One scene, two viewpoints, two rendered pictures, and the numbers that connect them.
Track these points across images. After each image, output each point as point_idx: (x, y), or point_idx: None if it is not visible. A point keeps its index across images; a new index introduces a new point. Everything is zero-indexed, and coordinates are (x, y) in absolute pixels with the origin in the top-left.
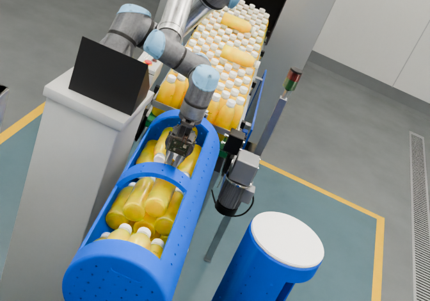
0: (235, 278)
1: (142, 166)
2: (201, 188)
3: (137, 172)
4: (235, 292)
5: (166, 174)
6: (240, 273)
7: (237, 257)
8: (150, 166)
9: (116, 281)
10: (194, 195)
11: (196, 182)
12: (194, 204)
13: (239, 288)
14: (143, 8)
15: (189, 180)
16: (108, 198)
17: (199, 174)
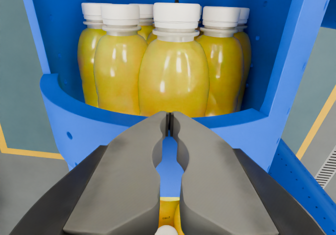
0: (331, 4)
1: (66, 133)
2: (308, 59)
3: (71, 165)
4: (325, 15)
5: (162, 190)
6: None
7: None
8: (91, 149)
9: None
10: (277, 140)
11: (293, 85)
12: (273, 156)
13: (334, 17)
14: None
15: (261, 128)
16: (70, 170)
17: (316, 14)
